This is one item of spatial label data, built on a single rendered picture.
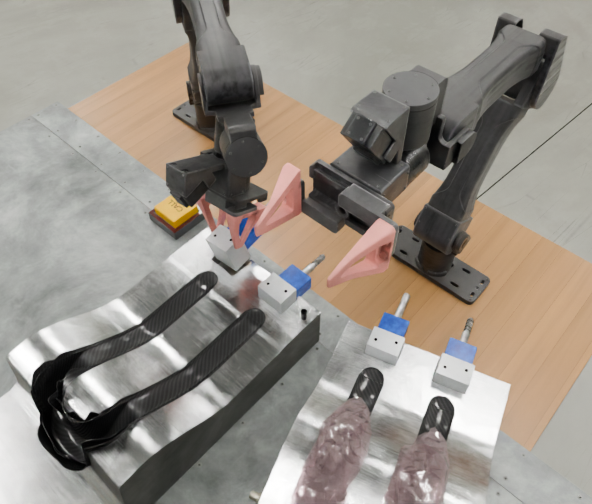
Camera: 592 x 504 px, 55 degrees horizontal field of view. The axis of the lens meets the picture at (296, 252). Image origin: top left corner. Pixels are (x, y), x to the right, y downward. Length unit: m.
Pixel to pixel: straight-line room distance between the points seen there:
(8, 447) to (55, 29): 2.81
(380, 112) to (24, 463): 0.66
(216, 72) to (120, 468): 0.52
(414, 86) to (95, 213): 0.77
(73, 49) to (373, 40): 1.53
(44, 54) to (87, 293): 2.33
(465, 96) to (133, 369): 0.57
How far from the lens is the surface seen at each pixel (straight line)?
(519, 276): 1.13
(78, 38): 3.38
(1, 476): 0.91
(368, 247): 0.55
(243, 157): 0.77
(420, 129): 0.61
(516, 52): 0.83
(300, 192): 0.63
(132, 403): 0.82
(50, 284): 1.13
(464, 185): 0.94
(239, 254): 0.93
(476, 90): 0.74
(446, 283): 1.06
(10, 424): 0.94
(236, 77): 0.81
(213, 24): 0.88
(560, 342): 1.07
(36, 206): 1.27
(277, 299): 0.88
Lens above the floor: 1.65
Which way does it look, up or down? 52 degrees down
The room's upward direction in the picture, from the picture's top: straight up
